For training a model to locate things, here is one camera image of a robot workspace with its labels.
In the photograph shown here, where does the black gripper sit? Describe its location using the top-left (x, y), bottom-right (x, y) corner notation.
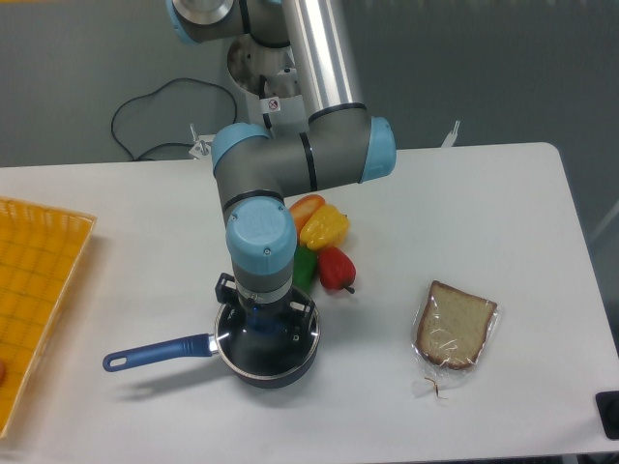
top-left (215, 273), bottom-right (312, 336)

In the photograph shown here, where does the glass pot lid blue knob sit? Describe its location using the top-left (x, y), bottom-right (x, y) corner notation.
top-left (214, 286), bottom-right (321, 389)

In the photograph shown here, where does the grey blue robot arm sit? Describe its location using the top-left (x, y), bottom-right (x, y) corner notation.
top-left (167, 1), bottom-right (397, 332)

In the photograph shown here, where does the green bell pepper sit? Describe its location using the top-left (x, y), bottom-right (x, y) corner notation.
top-left (293, 246), bottom-right (317, 295)

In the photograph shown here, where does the red bell pepper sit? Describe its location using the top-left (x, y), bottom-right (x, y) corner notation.
top-left (317, 246), bottom-right (356, 294)

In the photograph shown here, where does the yellow bell pepper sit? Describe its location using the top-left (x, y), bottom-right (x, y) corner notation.
top-left (300, 204), bottom-right (350, 251)

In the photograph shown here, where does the orange baguette loaf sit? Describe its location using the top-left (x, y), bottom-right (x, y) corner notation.
top-left (288, 193), bottom-right (326, 237)

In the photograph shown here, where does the bread slice in plastic bag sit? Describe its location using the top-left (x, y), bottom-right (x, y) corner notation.
top-left (411, 280), bottom-right (500, 400)

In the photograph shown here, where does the yellow woven basket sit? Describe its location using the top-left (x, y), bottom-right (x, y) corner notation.
top-left (1, 196), bottom-right (97, 438)

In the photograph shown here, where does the black device at table edge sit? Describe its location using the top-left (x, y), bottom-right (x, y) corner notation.
top-left (595, 391), bottom-right (619, 440)

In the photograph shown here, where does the blue saucepan with handle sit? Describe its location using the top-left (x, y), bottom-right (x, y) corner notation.
top-left (102, 284), bottom-right (322, 390)

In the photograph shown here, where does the black cable on floor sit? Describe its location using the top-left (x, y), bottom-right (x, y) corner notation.
top-left (110, 77), bottom-right (239, 162)

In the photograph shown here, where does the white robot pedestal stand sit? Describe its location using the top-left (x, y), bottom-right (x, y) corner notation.
top-left (227, 36), bottom-right (308, 136)

